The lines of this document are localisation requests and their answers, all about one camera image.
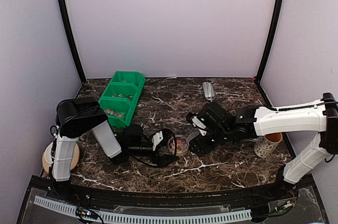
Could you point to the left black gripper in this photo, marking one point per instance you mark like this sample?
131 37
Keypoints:
161 162

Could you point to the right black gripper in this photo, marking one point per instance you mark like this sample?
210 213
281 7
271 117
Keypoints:
198 143

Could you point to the clear plastic lid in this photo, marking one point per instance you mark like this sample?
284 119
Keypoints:
192 136

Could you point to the clear plastic container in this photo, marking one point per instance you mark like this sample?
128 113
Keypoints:
178 137

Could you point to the metal scoop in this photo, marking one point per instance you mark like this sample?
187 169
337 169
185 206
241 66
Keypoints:
208 90

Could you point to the green three-compartment bin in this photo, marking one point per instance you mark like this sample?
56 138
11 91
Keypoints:
120 98

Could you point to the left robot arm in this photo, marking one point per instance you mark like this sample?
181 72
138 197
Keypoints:
76 117

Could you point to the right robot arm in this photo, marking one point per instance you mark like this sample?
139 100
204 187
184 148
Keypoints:
319 116

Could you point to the candies in clear container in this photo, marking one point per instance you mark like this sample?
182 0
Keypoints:
181 146

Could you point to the blue mixed candies pile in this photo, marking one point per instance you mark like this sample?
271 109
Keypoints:
129 97

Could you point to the patterned mug yellow inside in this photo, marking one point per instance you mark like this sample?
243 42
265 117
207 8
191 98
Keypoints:
265 145

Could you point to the wooden slice coaster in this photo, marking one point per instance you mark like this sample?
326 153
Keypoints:
75 158

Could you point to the white bowl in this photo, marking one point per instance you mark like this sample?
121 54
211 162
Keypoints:
47 158

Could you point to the black front rail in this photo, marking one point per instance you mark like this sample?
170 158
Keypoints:
108 199

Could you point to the left black frame post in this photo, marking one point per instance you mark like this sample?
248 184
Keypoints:
71 41

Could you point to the black frame post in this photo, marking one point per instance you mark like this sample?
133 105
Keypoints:
269 41
71 41

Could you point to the right black frame post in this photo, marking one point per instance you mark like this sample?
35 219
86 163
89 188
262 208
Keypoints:
269 41

